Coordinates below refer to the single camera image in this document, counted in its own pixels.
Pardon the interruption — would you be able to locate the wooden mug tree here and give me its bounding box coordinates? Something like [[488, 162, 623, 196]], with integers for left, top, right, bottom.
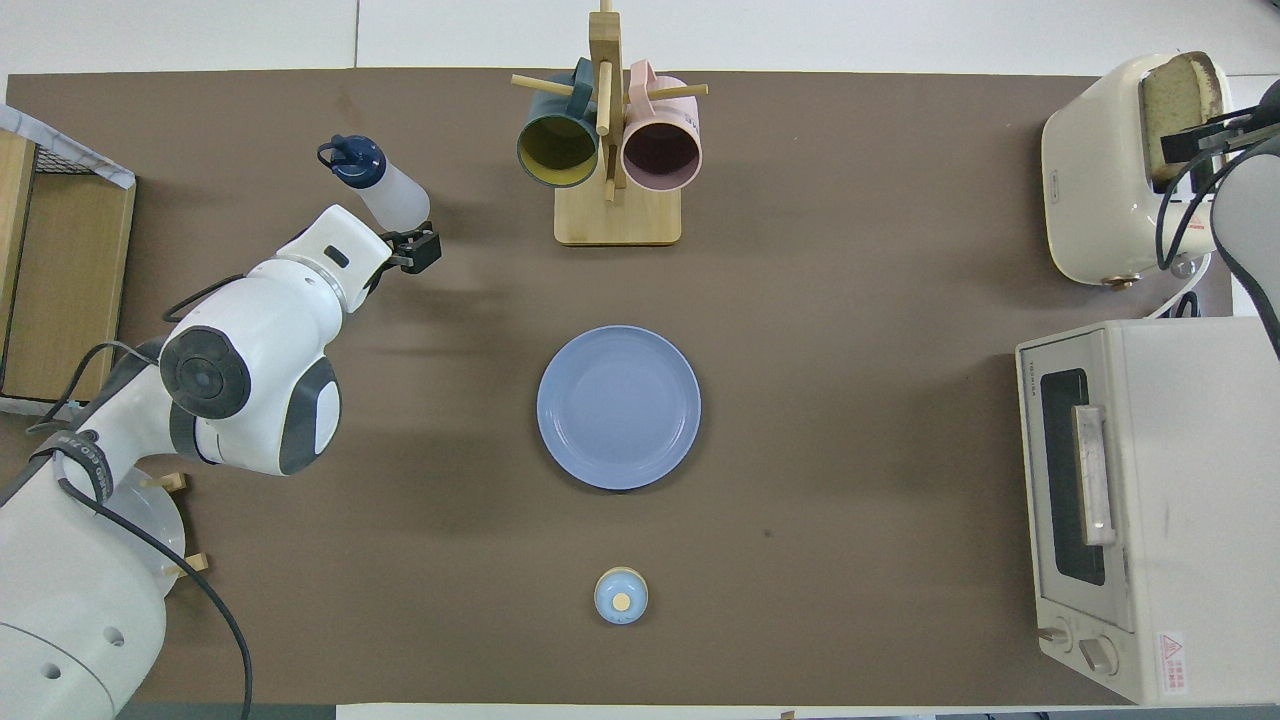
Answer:
[[511, 0, 709, 247]]

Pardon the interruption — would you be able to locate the white checkered cloth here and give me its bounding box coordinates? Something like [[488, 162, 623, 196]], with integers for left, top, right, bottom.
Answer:
[[0, 103, 136, 189]]

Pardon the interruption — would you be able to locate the white toaster oven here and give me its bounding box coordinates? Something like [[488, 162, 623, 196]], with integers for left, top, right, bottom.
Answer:
[[1015, 318, 1280, 705]]

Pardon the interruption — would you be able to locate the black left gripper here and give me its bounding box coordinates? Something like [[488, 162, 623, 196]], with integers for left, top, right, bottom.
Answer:
[[380, 226, 443, 276]]

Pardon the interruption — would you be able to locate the translucent squeeze bottle blue cap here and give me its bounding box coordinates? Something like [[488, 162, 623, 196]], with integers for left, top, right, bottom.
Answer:
[[317, 134, 432, 233]]

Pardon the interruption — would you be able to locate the periwinkle blue plate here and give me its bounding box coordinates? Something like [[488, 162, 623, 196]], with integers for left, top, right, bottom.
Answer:
[[536, 325, 702, 491]]

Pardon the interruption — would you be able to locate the wooden shelf with wire basket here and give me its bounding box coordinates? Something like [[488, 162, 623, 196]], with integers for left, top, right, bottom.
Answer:
[[0, 128, 138, 406]]

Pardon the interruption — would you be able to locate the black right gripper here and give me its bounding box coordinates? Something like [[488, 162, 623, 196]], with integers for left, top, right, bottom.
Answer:
[[1160, 103, 1269, 167]]

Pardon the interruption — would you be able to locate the small blue seasoning shaker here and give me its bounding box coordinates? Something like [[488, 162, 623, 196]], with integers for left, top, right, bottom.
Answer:
[[594, 566, 649, 626]]

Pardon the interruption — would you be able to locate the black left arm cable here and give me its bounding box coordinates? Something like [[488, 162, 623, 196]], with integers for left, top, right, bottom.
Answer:
[[0, 272, 254, 720]]

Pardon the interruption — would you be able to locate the wooden plate rack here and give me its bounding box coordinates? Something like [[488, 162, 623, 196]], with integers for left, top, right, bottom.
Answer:
[[145, 472, 210, 579]]

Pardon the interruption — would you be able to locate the large brown table mat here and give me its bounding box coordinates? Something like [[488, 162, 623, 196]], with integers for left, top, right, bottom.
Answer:
[[0, 68, 1233, 706]]

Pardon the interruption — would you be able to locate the white paper scrap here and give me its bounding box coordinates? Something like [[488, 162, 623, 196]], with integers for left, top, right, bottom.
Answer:
[[0, 395, 71, 421]]

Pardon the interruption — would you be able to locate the pink ribbed mug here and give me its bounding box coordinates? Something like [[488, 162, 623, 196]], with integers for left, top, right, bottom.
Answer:
[[621, 60, 703, 194]]

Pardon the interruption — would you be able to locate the cream two-slot toaster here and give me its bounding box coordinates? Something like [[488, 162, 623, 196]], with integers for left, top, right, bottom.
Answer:
[[1041, 52, 1244, 288]]

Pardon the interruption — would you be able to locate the pale grey plate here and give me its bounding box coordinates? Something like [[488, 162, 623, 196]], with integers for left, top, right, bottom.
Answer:
[[105, 465, 187, 601]]

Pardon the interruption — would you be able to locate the slice of toast bread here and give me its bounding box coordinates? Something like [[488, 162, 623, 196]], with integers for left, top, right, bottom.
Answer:
[[1140, 52, 1226, 186]]

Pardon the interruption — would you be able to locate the dark teal mug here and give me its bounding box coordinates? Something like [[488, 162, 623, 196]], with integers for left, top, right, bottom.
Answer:
[[516, 57, 601, 189]]

